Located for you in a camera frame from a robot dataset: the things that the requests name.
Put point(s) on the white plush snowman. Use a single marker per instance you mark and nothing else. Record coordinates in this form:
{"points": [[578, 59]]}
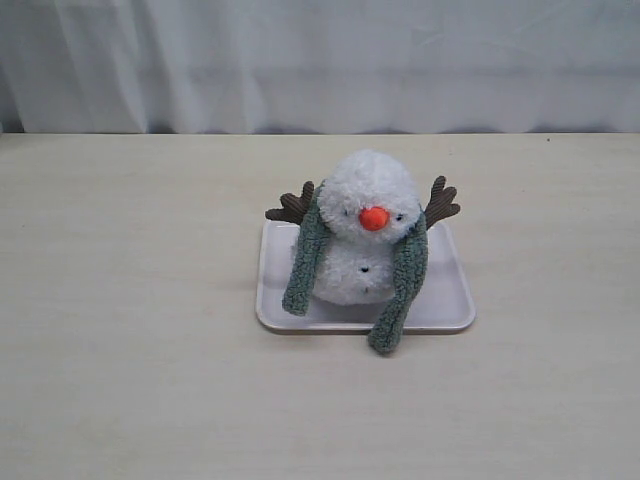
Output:
{"points": [[376, 171]]}

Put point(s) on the green knitted scarf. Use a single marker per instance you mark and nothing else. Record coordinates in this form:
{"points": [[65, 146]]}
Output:
{"points": [[400, 310]]}

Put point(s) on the white square tray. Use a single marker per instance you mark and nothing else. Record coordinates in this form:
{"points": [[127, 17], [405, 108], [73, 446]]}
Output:
{"points": [[443, 306]]}

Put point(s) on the white backdrop curtain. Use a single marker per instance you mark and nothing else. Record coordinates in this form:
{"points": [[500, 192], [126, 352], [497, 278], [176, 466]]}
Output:
{"points": [[330, 67]]}

